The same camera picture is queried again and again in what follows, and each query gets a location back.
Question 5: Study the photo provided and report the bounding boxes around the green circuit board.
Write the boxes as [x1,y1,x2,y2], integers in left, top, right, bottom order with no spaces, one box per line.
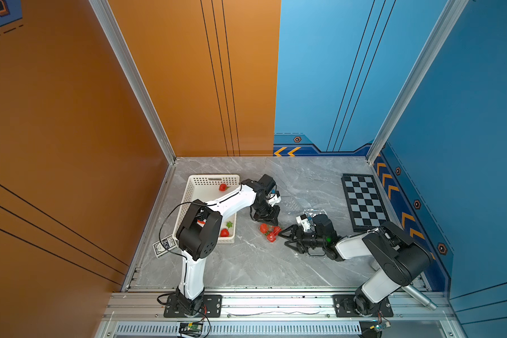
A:
[178,322,204,338]
[359,321,392,338]

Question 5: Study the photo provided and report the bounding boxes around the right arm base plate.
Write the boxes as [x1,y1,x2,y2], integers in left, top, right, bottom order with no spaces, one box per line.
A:
[332,294,394,318]

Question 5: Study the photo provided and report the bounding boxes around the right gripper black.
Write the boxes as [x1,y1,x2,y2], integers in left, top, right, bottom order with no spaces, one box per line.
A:
[277,225,326,254]

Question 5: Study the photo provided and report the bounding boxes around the green circuit board right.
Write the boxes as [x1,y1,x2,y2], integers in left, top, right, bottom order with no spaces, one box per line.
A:
[359,321,392,338]

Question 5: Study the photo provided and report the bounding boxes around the green circuit board left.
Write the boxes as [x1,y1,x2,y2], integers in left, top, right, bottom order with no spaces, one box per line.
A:
[178,322,204,338]

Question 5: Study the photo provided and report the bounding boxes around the white perforated plastic basket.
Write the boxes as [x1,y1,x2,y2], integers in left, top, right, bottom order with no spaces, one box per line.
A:
[173,174,240,241]

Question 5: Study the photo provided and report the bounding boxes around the silver microphone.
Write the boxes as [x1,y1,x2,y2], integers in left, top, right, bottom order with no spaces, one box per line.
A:
[401,284,437,311]

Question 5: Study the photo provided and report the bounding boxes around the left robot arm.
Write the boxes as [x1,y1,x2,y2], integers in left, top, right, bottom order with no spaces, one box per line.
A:
[173,175,281,315]

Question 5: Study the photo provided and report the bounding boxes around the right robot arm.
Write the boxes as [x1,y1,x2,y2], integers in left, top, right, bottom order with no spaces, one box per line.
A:
[278,214,437,317]

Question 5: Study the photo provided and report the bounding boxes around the black white chessboard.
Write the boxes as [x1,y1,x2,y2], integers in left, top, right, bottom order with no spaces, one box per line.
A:
[341,173,390,232]

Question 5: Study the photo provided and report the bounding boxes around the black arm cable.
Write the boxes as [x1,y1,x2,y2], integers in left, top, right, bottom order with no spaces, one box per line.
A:
[158,201,208,254]

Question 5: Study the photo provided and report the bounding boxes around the clear plastic clamshell container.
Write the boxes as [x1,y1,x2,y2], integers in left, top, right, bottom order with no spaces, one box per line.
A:
[262,224,276,239]
[297,208,326,223]

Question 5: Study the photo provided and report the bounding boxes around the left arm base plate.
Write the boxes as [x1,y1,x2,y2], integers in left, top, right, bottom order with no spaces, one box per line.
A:
[163,294,223,319]

